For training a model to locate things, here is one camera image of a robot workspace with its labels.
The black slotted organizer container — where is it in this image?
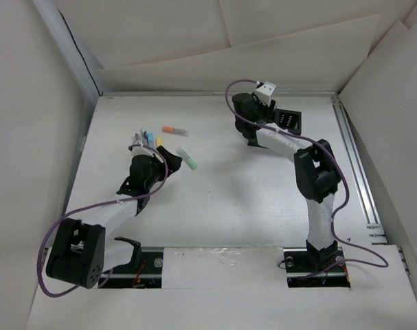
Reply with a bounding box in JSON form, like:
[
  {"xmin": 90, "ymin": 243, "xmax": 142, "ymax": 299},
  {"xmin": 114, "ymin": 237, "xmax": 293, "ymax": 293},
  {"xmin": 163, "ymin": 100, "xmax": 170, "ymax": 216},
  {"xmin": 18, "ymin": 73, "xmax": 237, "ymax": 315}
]
[{"xmin": 274, "ymin": 109, "xmax": 302, "ymax": 135}]

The light blue gel pen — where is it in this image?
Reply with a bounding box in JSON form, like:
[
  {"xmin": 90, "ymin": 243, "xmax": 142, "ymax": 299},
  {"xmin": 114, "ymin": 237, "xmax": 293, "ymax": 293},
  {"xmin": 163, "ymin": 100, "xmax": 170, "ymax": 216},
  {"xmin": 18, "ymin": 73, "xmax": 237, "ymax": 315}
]
[{"xmin": 139, "ymin": 129, "xmax": 147, "ymax": 144}]

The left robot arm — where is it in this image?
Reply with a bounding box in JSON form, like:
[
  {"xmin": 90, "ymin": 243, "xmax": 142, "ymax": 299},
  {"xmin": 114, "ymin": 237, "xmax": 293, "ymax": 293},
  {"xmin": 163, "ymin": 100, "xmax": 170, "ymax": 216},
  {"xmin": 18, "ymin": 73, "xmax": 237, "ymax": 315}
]
[{"xmin": 38, "ymin": 144, "xmax": 182, "ymax": 289}]

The blue cap highlighter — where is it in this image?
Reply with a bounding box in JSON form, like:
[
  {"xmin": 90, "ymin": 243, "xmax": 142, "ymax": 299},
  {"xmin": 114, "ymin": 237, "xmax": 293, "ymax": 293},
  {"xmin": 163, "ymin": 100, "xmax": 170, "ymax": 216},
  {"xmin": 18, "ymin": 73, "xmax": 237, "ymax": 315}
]
[{"xmin": 144, "ymin": 132, "xmax": 155, "ymax": 148}]

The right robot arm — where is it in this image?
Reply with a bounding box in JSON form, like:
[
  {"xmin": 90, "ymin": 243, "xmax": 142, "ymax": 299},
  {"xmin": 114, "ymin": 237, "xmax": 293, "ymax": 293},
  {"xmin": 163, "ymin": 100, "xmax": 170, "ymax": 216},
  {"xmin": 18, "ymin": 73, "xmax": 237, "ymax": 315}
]
[{"xmin": 232, "ymin": 93, "xmax": 341, "ymax": 273}]

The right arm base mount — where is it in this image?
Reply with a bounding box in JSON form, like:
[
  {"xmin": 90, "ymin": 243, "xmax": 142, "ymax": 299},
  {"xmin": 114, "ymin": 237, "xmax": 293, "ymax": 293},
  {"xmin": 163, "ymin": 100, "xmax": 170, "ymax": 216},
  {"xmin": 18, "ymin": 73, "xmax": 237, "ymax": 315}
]
[{"xmin": 278, "ymin": 247, "xmax": 351, "ymax": 288}]

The orange cap highlighter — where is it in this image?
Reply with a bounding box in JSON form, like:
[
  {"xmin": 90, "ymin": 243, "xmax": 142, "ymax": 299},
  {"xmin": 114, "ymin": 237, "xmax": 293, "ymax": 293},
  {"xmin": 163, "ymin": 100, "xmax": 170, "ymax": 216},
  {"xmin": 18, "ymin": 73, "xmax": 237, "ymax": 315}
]
[{"xmin": 162, "ymin": 126, "xmax": 189, "ymax": 137}]

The green cap highlighter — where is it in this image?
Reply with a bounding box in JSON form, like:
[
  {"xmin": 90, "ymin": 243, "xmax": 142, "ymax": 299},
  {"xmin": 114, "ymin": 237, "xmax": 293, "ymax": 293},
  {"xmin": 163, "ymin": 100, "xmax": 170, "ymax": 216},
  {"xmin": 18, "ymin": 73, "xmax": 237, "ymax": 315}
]
[{"xmin": 176, "ymin": 146, "xmax": 197, "ymax": 170}]

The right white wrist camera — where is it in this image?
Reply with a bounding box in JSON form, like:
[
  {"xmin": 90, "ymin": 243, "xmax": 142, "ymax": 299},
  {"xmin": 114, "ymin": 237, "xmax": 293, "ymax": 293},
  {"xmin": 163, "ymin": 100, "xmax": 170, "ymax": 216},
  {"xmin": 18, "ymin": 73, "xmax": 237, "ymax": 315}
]
[{"xmin": 255, "ymin": 82, "xmax": 277, "ymax": 106}]

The aluminium rail right side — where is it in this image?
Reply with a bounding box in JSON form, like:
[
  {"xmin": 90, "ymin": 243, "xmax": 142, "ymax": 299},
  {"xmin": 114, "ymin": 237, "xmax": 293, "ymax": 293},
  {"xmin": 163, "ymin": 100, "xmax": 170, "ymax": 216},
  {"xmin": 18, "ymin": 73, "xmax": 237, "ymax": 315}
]
[{"xmin": 330, "ymin": 96, "xmax": 412, "ymax": 276}]

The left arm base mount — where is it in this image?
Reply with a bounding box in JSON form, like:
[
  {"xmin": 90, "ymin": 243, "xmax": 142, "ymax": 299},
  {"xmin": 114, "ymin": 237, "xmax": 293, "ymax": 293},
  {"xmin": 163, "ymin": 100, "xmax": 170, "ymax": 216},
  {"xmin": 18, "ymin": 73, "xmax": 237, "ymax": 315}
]
[{"xmin": 98, "ymin": 247, "xmax": 164, "ymax": 289}]

